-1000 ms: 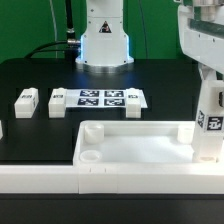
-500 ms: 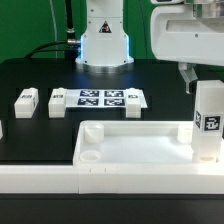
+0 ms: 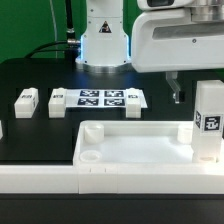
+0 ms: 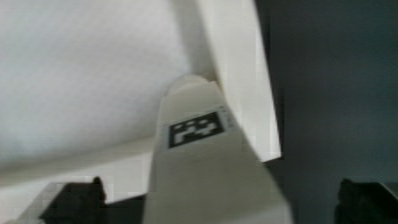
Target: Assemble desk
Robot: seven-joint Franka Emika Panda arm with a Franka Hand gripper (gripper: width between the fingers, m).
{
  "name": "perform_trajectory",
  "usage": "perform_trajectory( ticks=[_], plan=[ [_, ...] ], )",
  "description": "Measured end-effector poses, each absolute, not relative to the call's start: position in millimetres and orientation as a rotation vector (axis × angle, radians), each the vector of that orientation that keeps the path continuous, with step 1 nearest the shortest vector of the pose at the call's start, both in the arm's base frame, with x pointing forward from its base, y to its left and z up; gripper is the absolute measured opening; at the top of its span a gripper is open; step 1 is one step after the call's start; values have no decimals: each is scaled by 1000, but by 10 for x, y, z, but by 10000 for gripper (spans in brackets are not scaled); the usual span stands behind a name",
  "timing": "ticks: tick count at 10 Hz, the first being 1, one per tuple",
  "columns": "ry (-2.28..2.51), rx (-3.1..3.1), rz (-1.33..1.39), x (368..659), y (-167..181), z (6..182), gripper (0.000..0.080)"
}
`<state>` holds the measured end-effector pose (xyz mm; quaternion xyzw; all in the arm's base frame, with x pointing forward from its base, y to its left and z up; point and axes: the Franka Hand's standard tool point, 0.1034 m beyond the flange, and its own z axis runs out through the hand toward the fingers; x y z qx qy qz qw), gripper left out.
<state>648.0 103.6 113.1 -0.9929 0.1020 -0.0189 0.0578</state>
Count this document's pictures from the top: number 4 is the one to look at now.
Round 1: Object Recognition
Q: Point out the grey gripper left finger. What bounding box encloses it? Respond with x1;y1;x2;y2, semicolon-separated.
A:
39;177;107;224

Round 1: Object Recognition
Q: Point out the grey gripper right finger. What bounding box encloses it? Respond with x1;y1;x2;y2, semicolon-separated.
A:
334;179;398;224

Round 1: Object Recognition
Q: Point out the white desk tabletop tray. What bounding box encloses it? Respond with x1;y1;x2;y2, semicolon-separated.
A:
0;0;281;224

